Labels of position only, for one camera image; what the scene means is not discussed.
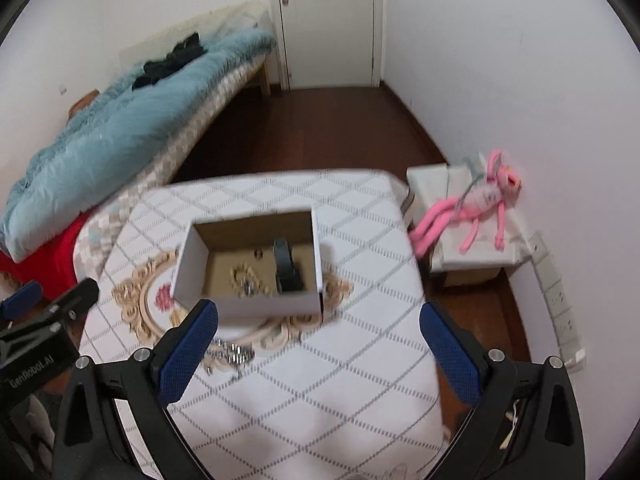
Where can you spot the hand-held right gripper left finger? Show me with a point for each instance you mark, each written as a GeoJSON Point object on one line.
{"type": "Point", "coordinates": [192, 350]}

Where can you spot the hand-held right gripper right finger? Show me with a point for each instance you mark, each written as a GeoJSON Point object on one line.
{"type": "Point", "coordinates": [445, 355]}

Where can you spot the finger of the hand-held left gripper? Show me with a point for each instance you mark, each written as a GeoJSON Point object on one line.
{"type": "Point", "coordinates": [75, 302]}
{"type": "Point", "coordinates": [20, 299]}

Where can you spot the white cardboard box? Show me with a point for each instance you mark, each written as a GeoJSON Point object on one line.
{"type": "Point", "coordinates": [250, 305]}

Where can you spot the red cloth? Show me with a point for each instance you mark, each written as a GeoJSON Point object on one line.
{"type": "Point", "coordinates": [47, 260]}

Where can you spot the white bedside stool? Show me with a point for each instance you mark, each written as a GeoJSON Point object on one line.
{"type": "Point", "coordinates": [467, 255]}

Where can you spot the black wristband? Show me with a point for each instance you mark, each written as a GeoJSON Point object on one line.
{"type": "Point", "coordinates": [287, 270]}

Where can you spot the white power strip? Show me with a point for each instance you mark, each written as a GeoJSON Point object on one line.
{"type": "Point", "coordinates": [562, 310]}

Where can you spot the pink plush toy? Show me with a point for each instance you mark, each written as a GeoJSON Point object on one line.
{"type": "Point", "coordinates": [472, 200]}

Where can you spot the bed with blue blanket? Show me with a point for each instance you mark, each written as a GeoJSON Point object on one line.
{"type": "Point", "coordinates": [115, 135]}

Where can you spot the checkered bed mattress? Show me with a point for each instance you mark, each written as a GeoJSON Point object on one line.
{"type": "Point", "coordinates": [200, 115]}

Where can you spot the black clothing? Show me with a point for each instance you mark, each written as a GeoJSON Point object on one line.
{"type": "Point", "coordinates": [167, 62]}

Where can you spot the white door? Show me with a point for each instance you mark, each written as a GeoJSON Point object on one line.
{"type": "Point", "coordinates": [327, 25]}

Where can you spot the brown wooden bed frame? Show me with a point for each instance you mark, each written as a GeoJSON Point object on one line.
{"type": "Point", "coordinates": [82, 102]}

